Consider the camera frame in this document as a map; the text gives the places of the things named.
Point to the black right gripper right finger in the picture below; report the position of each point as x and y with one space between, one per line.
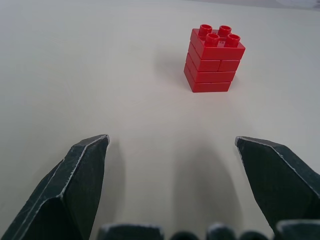
277 180

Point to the red brick block stack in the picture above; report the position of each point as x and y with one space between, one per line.
213 60

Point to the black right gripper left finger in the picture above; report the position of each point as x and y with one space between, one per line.
67 190

